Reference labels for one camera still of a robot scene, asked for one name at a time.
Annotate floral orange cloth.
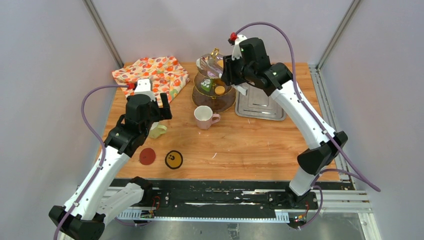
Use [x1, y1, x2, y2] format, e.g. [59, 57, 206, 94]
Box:
[112, 56, 190, 105]

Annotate three-tier glass cake stand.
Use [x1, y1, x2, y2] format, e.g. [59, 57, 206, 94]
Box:
[192, 48, 236, 113]

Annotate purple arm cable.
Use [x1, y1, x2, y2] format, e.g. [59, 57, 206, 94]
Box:
[227, 21, 382, 229]
[52, 82, 137, 240]

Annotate pink mug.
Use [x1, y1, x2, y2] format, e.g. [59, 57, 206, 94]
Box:
[193, 105, 221, 130]

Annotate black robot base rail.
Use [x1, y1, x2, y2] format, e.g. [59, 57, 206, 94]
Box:
[109, 179, 335, 220]

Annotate red round coaster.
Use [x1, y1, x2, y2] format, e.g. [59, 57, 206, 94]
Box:
[138, 148, 156, 166]

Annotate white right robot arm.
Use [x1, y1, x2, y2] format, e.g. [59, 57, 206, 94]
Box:
[221, 34, 348, 209]

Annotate long metal tongs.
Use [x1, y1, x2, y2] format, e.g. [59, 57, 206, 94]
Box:
[195, 53, 247, 98]

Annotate aluminium frame post right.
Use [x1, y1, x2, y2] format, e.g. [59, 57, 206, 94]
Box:
[315, 0, 363, 71]

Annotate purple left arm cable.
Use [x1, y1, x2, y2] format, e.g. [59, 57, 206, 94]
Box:
[52, 82, 137, 240]

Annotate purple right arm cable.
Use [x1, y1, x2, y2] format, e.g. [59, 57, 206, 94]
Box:
[227, 21, 382, 229]

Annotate orange round biscuit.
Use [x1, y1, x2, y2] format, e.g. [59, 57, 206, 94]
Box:
[217, 59, 224, 68]
[214, 85, 226, 96]

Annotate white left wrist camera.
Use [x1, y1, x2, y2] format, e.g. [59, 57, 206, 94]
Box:
[134, 78, 156, 102]

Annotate white slotted cable duct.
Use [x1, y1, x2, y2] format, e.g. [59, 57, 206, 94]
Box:
[116, 208, 290, 224]

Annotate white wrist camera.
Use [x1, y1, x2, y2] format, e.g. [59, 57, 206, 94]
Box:
[134, 78, 156, 102]
[230, 34, 248, 61]

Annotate metal serving tray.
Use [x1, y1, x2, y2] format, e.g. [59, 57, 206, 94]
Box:
[235, 83, 286, 121]

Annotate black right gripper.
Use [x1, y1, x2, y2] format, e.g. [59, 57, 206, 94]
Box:
[221, 53, 255, 87]

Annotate green square cake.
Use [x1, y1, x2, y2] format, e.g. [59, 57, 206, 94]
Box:
[200, 78, 213, 93]

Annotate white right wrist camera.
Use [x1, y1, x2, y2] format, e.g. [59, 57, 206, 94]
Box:
[230, 34, 248, 61]

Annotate brown bread roll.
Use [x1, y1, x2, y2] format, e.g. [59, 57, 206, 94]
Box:
[214, 78, 226, 86]

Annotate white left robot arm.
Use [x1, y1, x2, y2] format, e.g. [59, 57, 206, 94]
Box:
[48, 93, 172, 240]

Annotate aluminium frame post left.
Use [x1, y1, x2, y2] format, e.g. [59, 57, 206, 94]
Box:
[82, 0, 124, 68]

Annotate aluminium frame post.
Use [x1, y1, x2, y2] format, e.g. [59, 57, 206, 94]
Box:
[315, 0, 363, 71]
[82, 0, 124, 68]

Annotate white cup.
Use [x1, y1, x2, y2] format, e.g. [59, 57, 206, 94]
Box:
[148, 122, 168, 139]

